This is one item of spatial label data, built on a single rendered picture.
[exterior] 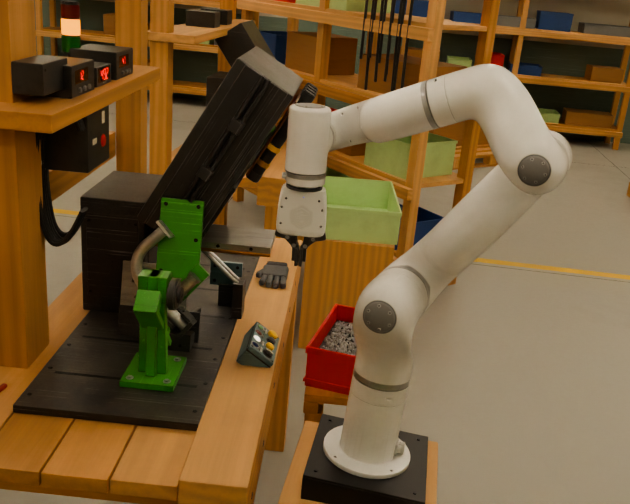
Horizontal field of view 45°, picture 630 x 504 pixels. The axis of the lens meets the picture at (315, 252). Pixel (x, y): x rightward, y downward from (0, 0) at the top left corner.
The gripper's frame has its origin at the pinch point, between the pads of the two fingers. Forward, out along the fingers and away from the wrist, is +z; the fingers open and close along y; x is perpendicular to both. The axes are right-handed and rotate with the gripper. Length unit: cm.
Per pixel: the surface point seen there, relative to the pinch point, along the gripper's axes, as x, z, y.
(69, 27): 59, -37, -69
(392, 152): 313, 44, 37
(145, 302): 5.8, 17.0, -34.3
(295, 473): -13.2, 45.0, 3.5
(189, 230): 39, 10, -31
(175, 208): 40, 5, -36
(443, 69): 315, -9, 61
